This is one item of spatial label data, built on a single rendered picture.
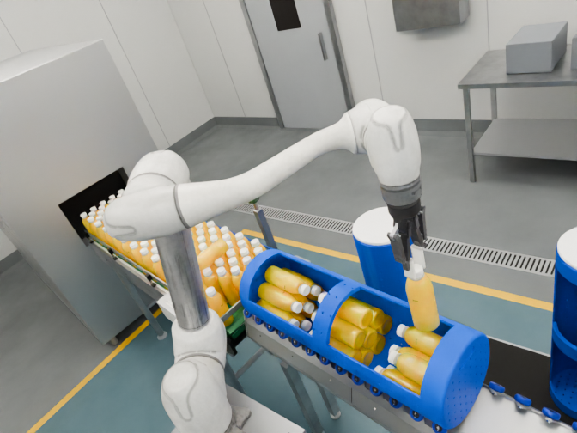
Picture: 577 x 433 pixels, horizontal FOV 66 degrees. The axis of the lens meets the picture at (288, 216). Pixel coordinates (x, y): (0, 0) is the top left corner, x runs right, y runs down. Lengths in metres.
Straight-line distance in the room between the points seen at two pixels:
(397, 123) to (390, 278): 1.27
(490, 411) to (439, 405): 0.28
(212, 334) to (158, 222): 0.55
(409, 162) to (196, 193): 0.45
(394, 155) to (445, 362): 0.61
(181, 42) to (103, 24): 1.15
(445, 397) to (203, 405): 0.64
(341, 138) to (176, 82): 5.83
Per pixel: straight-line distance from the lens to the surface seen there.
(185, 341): 1.42
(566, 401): 2.52
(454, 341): 1.32
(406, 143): 0.93
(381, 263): 2.03
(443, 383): 1.29
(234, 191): 0.95
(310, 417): 2.48
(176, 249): 1.22
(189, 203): 0.95
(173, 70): 6.79
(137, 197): 1.00
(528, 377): 2.59
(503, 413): 1.56
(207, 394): 1.33
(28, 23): 5.97
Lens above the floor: 2.26
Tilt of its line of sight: 32 degrees down
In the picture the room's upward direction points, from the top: 20 degrees counter-clockwise
